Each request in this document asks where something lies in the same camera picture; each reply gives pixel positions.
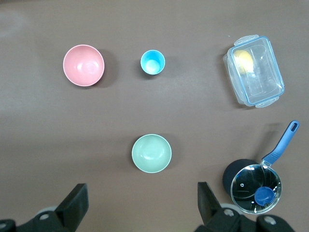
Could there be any pink bowl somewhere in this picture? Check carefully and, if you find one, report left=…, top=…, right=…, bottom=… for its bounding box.
left=63, top=44, right=105, bottom=87

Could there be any glass lid with blue knob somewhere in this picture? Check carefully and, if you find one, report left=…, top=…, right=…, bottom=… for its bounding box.
left=230, top=163, right=282, bottom=215

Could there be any black pot with blue handle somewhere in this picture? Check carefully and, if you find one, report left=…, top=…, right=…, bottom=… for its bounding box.
left=222, top=120, right=301, bottom=196

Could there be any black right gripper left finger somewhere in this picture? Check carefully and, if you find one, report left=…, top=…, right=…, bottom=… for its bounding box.
left=14, top=183, right=89, bottom=232

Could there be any pale green bowl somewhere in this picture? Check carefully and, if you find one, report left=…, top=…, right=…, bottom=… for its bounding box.
left=131, top=134, right=172, bottom=174

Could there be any light blue cup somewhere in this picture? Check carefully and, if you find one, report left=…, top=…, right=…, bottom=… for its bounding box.
left=140, top=49, right=166, bottom=76

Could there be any clear plastic lidded container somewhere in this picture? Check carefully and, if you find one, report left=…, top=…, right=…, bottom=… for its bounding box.
left=222, top=35, right=285, bottom=109

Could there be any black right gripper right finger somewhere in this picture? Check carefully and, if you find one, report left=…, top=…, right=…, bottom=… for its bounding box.
left=197, top=181, right=257, bottom=232

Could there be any yellow round fruit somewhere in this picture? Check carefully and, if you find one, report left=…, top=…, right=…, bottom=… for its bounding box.
left=233, top=49, right=254, bottom=74

